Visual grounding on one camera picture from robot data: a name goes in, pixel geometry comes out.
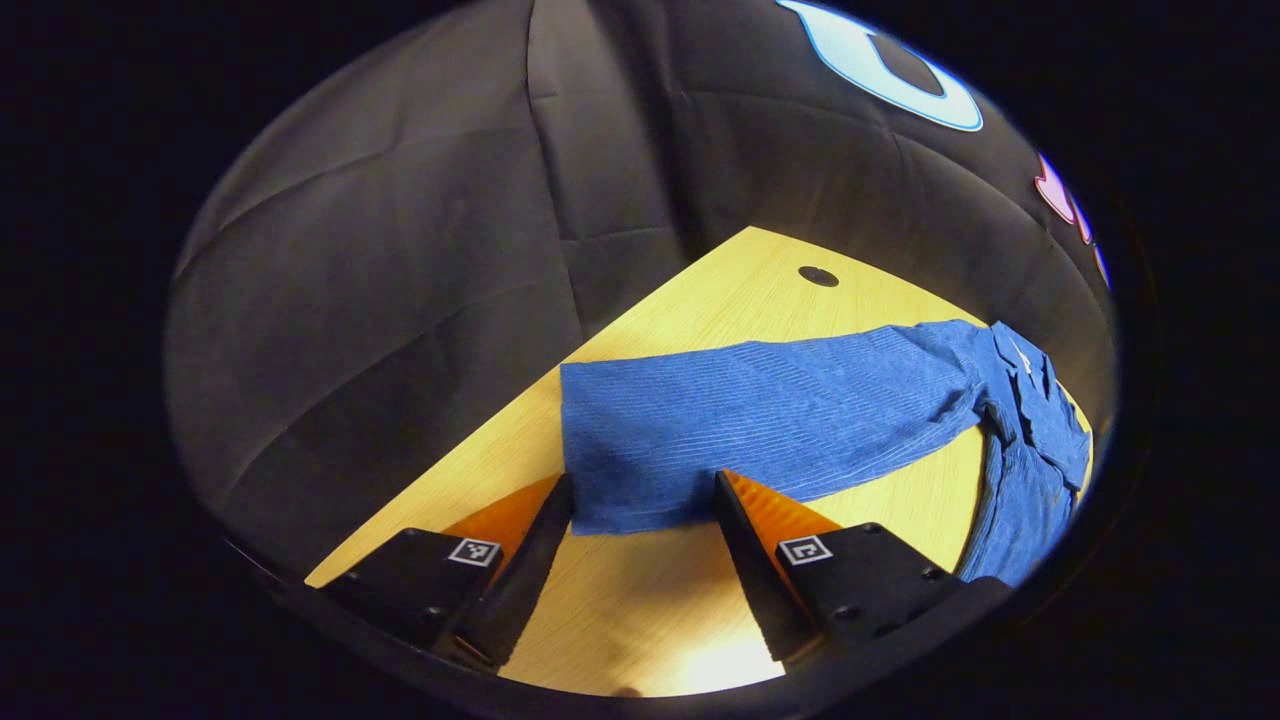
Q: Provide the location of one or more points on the black round table grommet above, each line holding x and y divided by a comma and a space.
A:
818, 276

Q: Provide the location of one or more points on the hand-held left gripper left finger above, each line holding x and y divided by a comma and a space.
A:
525, 580

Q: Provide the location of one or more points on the blue button-up shirt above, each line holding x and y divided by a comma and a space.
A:
760, 420

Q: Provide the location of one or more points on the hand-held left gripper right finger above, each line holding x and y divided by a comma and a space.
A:
750, 570

